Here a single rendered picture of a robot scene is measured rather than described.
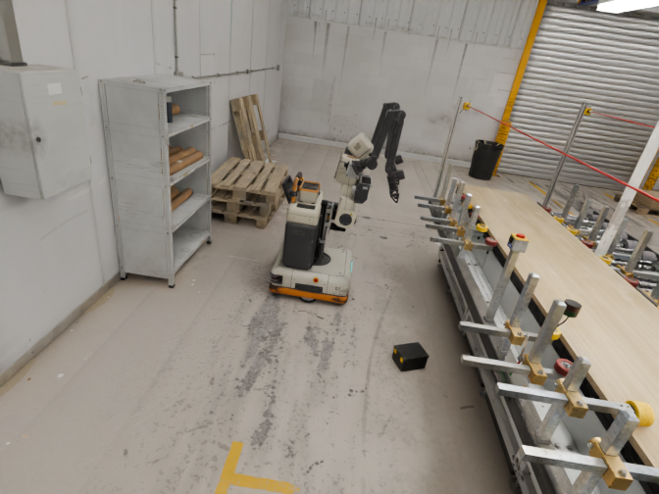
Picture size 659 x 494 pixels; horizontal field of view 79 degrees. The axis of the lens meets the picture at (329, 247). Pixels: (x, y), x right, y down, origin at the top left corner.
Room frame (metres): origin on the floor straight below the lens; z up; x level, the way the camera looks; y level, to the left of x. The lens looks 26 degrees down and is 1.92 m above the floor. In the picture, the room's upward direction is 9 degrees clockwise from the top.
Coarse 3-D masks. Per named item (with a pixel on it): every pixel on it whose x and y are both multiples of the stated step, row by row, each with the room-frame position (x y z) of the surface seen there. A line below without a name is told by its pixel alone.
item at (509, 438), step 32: (480, 256) 2.79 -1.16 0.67; (448, 288) 3.35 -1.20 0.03; (512, 288) 2.14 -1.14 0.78; (544, 320) 1.72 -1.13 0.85; (480, 352) 2.27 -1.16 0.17; (544, 352) 1.61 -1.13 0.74; (544, 384) 1.50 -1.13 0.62; (608, 416) 1.12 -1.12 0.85; (512, 448) 1.50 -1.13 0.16; (640, 480) 0.89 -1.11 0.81
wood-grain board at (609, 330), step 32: (480, 192) 3.74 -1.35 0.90; (512, 192) 3.92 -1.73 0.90; (512, 224) 2.95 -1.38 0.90; (544, 224) 3.07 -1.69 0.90; (544, 256) 2.42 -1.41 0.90; (576, 256) 2.50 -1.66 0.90; (544, 288) 1.96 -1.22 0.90; (576, 288) 2.02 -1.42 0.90; (608, 288) 2.08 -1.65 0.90; (576, 320) 1.68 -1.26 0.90; (608, 320) 1.73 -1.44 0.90; (640, 320) 1.78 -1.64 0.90; (576, 352) 1.42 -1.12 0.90; (608, 352) 1.45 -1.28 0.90; (640, 352) 1.49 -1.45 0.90; (608, 384) 1.24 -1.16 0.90; (640, 384) 1.27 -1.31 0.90; (640, 448) 0.95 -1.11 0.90
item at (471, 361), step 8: (464, 360) 1.31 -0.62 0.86; (472, 360) 1.31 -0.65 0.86; (480, 360) 1.32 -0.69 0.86; (488, 360) 1.33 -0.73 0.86; (488, 368) 1.31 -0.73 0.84; (496, 368) 1.30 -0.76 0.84; (504, 368) 1.30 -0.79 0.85; (512, 368) 1.30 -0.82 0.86; (520, 368) 1.31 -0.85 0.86; (528, 368) 1.31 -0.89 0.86; (552, 376) 1.30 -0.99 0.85; (560, 376) 1.30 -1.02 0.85
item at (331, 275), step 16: (336, 256) 3.18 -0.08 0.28; (272, 272) 2.81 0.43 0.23; (288, 272) 2.80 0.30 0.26; (304, 272) 2.81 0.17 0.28; (320, 272) 2.84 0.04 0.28; (336, 272) 2.88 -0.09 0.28; (272, 288) 2.79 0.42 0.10; (288, 288) 2.79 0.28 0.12; (304, 288) 2.78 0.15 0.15; (320, 288) 2.78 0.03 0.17; (336, 288) 2.78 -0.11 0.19
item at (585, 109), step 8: (584, 104) 3.88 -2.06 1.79; (584, 112) 3.87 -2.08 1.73; (576, 120) 3.90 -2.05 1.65; (576, 128) 3.89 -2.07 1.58; (568, 144) 3.88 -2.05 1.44; (568, 152) 3.88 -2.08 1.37; (560, 160) 3.90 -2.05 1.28; (560, 168) 3.89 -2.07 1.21; (552, 184) 3.88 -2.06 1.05; (552, 192) 3.88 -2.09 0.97; (544, 200) 3.90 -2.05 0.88
